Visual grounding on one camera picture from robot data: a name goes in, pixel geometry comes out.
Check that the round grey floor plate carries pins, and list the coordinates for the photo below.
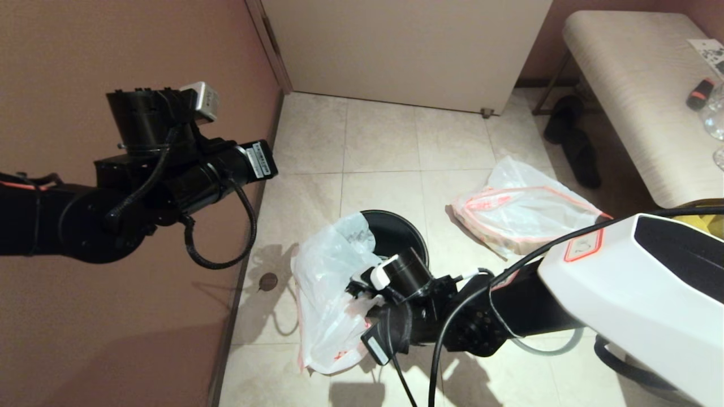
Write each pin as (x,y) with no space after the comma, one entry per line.
(268,281)

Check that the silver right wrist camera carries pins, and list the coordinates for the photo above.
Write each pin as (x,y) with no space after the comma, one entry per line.
(376,349)

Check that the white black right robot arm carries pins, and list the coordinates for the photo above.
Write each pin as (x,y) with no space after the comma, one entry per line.
(622,294)

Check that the black slipper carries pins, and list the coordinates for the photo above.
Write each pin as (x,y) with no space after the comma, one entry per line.
(560,120)
(584,161)

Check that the clear glass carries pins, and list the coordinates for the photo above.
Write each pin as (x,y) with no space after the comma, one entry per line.
(716,116)
(719,158)

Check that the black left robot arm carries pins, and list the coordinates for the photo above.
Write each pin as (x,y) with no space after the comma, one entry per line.
(85,215)

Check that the beige wood grain bench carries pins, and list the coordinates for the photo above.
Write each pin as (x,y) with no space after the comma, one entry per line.
(639,96)

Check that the clear plastic bag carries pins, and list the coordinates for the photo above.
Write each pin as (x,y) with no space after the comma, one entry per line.
(520,215)

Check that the white blue printed card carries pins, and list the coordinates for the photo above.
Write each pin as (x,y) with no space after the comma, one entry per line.
(711,52)

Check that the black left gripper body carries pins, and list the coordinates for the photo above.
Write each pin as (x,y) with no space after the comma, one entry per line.
(209,178)

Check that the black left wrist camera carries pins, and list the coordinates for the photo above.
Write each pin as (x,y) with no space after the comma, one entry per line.
(260,161)

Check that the white door frame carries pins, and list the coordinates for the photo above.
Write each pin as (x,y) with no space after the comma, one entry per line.
(268,39)

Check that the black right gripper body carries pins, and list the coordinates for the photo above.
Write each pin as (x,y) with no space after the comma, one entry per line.
(404,328)

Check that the small black red object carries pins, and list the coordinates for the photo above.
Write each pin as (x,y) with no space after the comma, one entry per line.
(699,94)

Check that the thin metal bench leg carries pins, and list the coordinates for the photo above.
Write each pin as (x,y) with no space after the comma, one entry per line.
(551,82)

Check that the black round trash bin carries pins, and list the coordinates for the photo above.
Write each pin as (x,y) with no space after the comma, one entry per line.
(401,232)

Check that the white door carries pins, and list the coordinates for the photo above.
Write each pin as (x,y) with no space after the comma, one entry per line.
(407,51)

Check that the yellow fabric bag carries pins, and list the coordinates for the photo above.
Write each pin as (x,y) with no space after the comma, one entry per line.
(701,207)

